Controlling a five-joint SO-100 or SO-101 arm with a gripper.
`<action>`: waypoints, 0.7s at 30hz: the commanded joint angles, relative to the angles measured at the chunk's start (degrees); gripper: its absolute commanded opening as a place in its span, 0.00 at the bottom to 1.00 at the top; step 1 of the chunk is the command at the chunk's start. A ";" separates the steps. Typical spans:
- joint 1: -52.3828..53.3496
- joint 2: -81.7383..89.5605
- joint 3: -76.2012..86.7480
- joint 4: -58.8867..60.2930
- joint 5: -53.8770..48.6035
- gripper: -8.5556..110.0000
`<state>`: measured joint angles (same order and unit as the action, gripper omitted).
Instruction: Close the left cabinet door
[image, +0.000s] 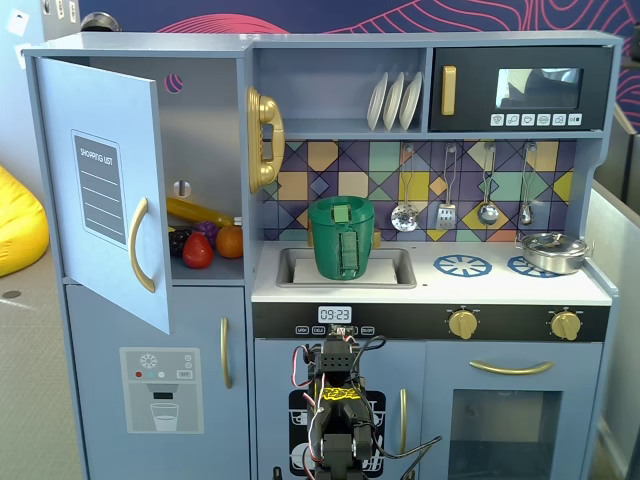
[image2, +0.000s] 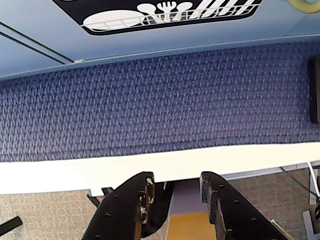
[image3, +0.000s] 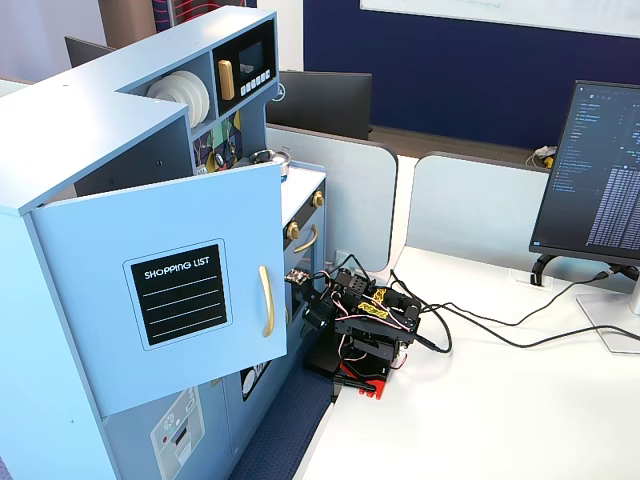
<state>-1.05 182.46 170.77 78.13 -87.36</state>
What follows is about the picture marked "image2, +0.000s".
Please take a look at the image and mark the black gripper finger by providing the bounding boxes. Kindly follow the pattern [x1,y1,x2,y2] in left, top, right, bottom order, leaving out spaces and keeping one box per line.
[199,171,296,240]
[82,171,156,240]

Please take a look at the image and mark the dishwasher door with dish decal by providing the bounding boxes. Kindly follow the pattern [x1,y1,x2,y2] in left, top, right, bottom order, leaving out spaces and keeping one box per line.
[0,0,320,63]

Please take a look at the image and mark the yellow flat panel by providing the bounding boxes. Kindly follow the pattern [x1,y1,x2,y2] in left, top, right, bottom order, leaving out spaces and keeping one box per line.
[166,210,214,240]

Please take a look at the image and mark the dark rectangular bar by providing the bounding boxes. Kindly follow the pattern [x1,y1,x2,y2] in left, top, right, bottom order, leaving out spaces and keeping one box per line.
[308,56,320,124]

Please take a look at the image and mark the light blue toy kitchen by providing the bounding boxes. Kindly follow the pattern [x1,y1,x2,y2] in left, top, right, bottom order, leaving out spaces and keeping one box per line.
[0,0,320,79]

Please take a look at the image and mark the grey metal bracket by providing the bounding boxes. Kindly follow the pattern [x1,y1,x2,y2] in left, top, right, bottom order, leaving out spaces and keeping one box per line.
[301,209,320,237]

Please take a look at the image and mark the white cable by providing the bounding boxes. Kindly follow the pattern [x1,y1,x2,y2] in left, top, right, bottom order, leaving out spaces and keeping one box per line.
[307,161,318,206]

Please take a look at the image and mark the black flat strap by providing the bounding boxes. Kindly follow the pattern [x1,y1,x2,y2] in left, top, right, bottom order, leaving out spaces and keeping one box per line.
[0,216,23,233]

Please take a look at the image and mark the gold dishwasher door handle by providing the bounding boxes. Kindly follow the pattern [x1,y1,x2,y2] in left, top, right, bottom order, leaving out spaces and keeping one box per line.
[286,0,320,15]

